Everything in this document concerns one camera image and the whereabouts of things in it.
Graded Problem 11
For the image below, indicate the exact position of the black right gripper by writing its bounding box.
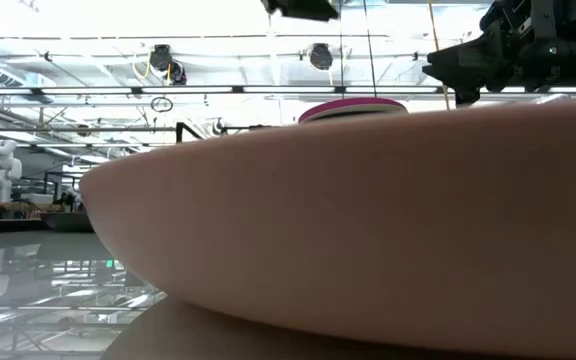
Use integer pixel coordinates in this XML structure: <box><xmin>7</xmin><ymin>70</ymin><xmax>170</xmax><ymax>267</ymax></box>
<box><xmin>422</xmin><ymin>20</ymin><xmax>576</xmax><ymax>107</ymax></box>

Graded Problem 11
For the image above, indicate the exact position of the pink plate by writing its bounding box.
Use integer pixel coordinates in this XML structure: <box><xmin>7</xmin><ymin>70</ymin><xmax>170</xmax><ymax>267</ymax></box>
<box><xmin>297</xmin><ymin>96</ymin><xmax>409</xmax><ymax>125</ymax></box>

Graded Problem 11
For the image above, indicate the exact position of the black round ceiling fixture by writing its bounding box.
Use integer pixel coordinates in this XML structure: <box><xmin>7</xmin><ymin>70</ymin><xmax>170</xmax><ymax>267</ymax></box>
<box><xmin>308</xmin><ymin>42</ymin><xmax>334</xmax><ymax>72</ymax></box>
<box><xmin>148</xmin><ymin>43</ymin><xmax>174</xmax><ymax>72</ymax></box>

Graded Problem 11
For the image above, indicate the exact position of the dark hanging device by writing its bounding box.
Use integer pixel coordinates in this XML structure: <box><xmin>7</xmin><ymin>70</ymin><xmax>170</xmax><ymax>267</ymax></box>
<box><xmin>167</xmin><ymin>60</ymin><xmax>188</xmax><ymax>86</ymax></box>

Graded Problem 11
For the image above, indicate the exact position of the large peach plate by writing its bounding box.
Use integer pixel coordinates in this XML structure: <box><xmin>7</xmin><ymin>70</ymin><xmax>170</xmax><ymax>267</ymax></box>
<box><xmin>78</xmin><ymin>97</ymin><xmax>576</xmax><ymax>359</ymax></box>

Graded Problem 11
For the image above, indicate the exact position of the wooden background table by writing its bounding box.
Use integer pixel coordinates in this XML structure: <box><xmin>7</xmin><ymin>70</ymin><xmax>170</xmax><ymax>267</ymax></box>
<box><xmin>0</xmin><ymin>200</ymin><xmax>64</xmax><ymax>221</ymax></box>

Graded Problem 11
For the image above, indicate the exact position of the yellow hanging rope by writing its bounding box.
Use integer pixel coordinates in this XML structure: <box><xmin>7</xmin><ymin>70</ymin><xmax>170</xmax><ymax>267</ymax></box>
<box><xmin>427</xmin><ymin>0</ymin><xmax>452</xmax><ymax>111</ymax></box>

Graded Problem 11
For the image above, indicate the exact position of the thin black hanging cable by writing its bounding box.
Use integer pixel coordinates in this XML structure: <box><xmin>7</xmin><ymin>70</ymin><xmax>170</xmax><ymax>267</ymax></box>
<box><xmin>338</xmin><ymin>14</ymin><xmax>345</xmax><ymax>101</ymax></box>

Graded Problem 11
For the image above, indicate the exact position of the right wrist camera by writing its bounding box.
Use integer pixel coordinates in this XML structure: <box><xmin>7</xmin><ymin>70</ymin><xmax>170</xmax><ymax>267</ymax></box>
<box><xmin>478</xmin><ymin>0</ymin><xmax>569</xmax><ymax>44</ymax></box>

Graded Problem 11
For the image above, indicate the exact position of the black light strip rail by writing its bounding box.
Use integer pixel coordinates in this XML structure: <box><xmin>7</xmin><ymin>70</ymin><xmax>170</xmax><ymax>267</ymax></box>
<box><xmin>0</xmin><ymin>85</ymin><xmax>576</xmax><ymax>97</ymax></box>

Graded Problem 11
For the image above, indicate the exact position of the black cable loop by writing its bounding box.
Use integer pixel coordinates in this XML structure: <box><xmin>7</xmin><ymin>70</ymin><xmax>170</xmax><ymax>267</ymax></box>
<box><xmin>150</xmin><ymin>96</ymin><xmax>175</xmax><ymax>114</ymax></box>

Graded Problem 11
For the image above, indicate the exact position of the yellow ceiling cable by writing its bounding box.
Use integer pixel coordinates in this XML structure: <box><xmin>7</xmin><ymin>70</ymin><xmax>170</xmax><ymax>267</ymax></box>
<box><xmin>132</xmin><ymin>49</ymin><xmax>153</xmax><ymax>81</ymax></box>

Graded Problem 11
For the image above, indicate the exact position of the black angled bracket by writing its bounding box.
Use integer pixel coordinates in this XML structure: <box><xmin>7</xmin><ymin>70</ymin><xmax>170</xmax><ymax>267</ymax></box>
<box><xmin>175</xmin><ymin>121</ymin><xmax>204</xmax><ymax>145</ymax></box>

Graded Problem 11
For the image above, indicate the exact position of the black metal frame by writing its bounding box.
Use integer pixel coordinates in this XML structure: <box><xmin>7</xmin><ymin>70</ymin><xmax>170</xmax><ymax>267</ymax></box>
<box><xmin>42</xmin><ymin>171</ymin><xmax>85</xmax><ymax>206</ymax></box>

